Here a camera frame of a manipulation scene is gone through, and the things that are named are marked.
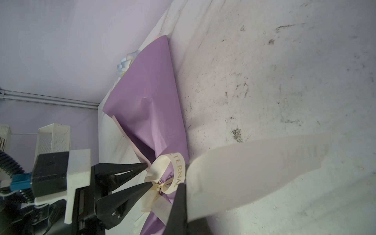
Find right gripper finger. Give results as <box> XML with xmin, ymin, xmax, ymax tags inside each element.
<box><xmin>163</xmin><ymin>184</ymin><xmax>188</xmax><ymax>235</ymax></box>

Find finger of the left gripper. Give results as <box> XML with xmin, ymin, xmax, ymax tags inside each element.
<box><xmin>94</xmin><ymin>163</ymin><xmax>148</xmax><ymax>191</ymax></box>
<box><xmin>96</xmin><ymin>182</ymin><xmax>153</xmax><ymax>230</ymax></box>

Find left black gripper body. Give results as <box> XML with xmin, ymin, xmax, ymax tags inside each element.
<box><xmin>71</xmin><ymin>167</ymin><xmax>105</xmax><ymax>235</ymax></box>

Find white ribbon string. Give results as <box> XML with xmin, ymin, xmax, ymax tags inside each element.
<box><xmin>133</xmin><ymin>133</ymin><xmax>331</xmax><ymax>235</ymax></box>

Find pink purple wrapping paper sheet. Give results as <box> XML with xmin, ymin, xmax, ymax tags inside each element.
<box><xmin>103</xmin><ymin>36</ymin><xmax>189</xmax><ymax>235</ymax></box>

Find white blue fake rose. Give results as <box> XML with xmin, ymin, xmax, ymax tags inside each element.
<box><xmin>117</xmin><ymin>50</ymin><xmax>141</xmax><ymax>77</ymax></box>

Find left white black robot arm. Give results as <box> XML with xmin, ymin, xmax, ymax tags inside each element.
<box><xmin>1</xmin><ymin>149</ymin><xmax>152</xmax><ymax>235</ymax></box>

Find white mesh lower shelf basket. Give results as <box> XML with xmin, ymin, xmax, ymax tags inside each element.
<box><xmin>34</xmin><ymin>123</ymin><xmax>71</xmax><ymax>163</ymax></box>

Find white mesh shelf basket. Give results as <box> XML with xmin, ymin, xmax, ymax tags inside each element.
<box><xmin>34</xmin><ymin>123</ymin><xmax>71</xmax><ymax>163</ymax></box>
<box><xmin>0</xmin><ymin>124</ymin><xmax>11</xmax><ymax>153</ymax></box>

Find white mesh upper shelf basket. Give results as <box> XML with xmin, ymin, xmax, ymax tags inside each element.
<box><xmin>0</xmin><ymin>124</ymin><xmax>11</xmax><ymax>153</ymax></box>

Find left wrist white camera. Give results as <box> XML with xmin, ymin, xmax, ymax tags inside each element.
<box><xmin>10</xmin><ymin>149</ymin><xmax>91</xmax><ymax>224</ymax></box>

